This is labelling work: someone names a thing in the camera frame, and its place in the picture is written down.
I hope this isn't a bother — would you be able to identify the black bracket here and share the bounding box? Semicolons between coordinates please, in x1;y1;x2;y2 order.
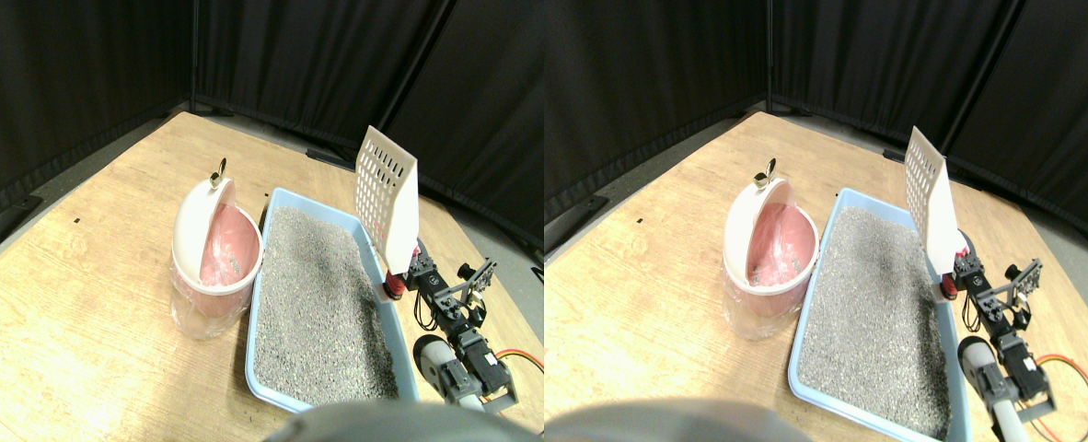
986;258;1043;320
438;258;499;320

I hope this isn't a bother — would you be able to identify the blue litter tray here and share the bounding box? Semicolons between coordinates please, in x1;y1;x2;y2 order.
245;187;422;413
788;187;974;442

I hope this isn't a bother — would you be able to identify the white scoop with red handle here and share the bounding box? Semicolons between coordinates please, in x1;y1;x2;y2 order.
353;125;421;301
905;126;969;301

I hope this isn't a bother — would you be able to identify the black wire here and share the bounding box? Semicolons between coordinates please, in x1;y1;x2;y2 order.
961;290;984;334
417;290;441;334

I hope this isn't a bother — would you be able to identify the black curtain stand pole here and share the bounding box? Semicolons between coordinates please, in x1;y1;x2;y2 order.
191;0;201;113

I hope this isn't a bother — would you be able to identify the white bin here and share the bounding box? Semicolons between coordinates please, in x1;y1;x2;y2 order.
722;158;819;342
169;157;264;342

